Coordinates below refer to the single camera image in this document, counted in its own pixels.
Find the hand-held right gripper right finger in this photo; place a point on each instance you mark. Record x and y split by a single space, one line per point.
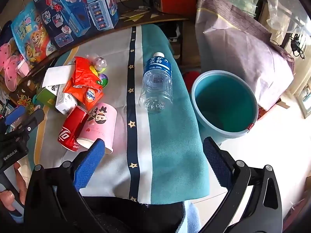
216 162

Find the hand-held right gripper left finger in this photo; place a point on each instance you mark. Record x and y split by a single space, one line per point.
90 161

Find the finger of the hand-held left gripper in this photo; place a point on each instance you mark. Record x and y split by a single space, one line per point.
14 115
31 120

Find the white paper sheet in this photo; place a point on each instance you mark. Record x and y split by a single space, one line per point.
57 75

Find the teal plastic bin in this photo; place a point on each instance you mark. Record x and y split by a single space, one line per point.
223 102

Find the orange snack packet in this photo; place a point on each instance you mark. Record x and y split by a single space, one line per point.
90 94

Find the red plastic wrapper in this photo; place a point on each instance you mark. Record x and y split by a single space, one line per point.
82 72

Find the person's left hand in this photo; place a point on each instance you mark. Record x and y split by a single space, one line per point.
7 199

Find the small green carton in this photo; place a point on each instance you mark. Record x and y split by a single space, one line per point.
46 97

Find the red soda can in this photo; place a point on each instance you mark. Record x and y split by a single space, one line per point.
71 128

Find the small white carton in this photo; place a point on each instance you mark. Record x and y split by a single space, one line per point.
64 102

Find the pink cartoon paper cup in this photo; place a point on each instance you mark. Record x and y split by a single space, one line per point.
99 123

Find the small pink white box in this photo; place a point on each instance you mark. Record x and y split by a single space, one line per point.
22 67

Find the teal white star tablecloth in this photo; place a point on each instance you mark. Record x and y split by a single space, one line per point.
170 138

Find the dark cloth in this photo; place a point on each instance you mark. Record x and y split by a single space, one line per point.
145 216

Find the blue cartoon puppy box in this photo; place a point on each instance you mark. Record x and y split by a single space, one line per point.
31 38

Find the green purple jelly packet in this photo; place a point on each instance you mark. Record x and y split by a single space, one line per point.
105 79

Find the clear candy wrapper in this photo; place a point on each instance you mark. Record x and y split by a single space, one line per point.
99 62

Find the clear plastic water bottle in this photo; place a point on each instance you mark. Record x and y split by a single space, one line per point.
156 87

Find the large purple grey bag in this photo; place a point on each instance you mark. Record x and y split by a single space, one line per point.
243 48

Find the large blue toy box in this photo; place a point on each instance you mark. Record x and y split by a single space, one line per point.
80 9

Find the yellow paper stars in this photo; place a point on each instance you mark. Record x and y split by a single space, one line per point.
133 17

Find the clear plastic bags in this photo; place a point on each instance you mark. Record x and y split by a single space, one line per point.
279 9

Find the picture frame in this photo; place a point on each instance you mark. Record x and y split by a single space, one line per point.
305 99

